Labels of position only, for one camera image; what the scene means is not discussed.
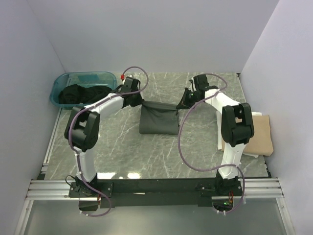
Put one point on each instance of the black t shirt in basin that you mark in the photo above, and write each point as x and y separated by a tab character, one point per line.
76	94

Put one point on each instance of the folded tan t shirt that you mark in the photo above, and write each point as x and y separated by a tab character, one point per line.
261	142

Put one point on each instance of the grey t shirt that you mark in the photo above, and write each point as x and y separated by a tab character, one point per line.
158	118

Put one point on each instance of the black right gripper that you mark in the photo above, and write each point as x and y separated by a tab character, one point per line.
184	103

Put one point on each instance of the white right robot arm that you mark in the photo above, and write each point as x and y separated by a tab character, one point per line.
237	127

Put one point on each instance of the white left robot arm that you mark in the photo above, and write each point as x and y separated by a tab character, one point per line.
82	130

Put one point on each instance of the teal plastic basin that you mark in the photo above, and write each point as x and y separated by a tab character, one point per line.
85	79

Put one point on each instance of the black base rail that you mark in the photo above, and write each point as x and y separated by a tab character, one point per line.
163	192

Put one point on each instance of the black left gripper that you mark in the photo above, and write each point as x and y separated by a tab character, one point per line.
138	102

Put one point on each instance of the aluminium frame rail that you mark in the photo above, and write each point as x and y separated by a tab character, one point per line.
59	190

